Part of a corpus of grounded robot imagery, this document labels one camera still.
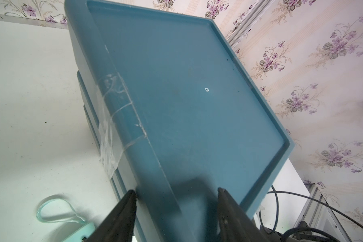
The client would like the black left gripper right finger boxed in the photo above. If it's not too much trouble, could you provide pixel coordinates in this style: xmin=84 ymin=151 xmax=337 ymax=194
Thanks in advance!
xmin=217 ymin=188 xmax=268 ymax=242

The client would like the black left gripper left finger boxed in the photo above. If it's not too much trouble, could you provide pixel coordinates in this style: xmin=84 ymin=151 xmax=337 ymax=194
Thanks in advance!
xmin=85 ymin=190 xmax=137 ymax=242

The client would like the teal drawer cabinet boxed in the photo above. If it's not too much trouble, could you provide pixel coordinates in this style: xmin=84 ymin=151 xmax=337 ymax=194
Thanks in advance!
xmin=64 ymin=1 xmax=294 ymax=242

